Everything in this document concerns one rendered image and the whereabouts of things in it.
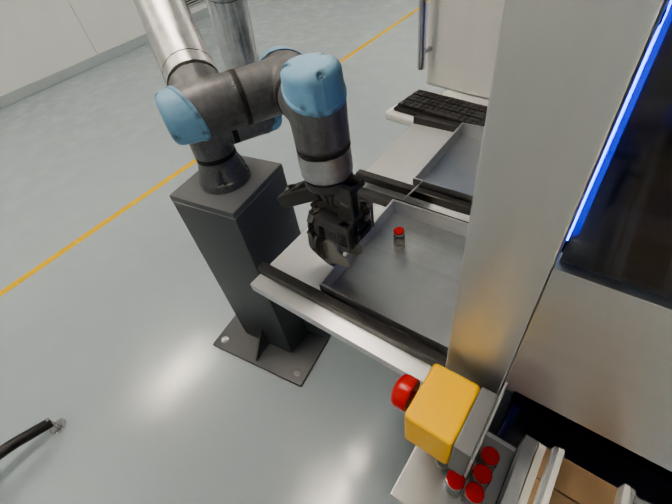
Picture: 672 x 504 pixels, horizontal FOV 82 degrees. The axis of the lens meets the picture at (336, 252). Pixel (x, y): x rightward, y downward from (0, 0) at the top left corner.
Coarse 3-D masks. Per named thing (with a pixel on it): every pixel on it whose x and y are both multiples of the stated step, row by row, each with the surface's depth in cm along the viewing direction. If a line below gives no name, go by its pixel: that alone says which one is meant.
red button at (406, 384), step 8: (408, 376) 44; (400, 384) 43; (408, 384) 43; (416, 384) 44; (392, 392) 44; (400, 392) 43; (408, 392) 43; (392, 400) 44; (400, 400) 43; (408, 400) 43; (400, 408) 43
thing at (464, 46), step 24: (432, 0) 119; (456, 0) 114; (480, 0) 110; (504, 0) 106; (432, 24) 124; (456, 24) 119; (480, 24) 114; (432, 48) 129; (456, 48) 123; (480, 48) 118; (432, 72) 134; (456, 72) 128; (480, 72) 122; (480, 96) 128
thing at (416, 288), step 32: (384, 224) 81; (416, 224) 80; (448, 224) 76; (352, 256) 74; (384, 256) 75; (416, 256) 74; (448, 256) 73; (320, 288) 69; (352, 288) 70; (384, 288) 69; (416, 288) 68; (448, 288) 68; (384, 320) 62; (416, 320) 64; (448, 320) 63
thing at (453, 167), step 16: (464, 128) 98; (480, 128) 96; (448, 144) 94; (464, 144) 97; (480, 144) 96; (432, 160) 90; (448, 160) 93; (464, 160) 92; (416, 176) 85; (432, 176) 90; (448, 176) 89; (464, 176) 88; (448, 192) 82; (464, 192) 79
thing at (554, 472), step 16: (528, 448) 45; (544, 448) 45; (560, 448) 41; (512, 464) 46; (528, 464) 43; (544, 464) 44; (560, 464) 40; (512, 480) 43; (528, 480) 43; (544, 480) 39; (560, 480) 42; (576, 480) 42; (592, 480) 42; (512, 496) 42; (528, 496) 42; (544, 496) 38; (560, 496) 41; (576, 496) 41; (592, 496) 41; (608, 496) 41; (624, 496) 38
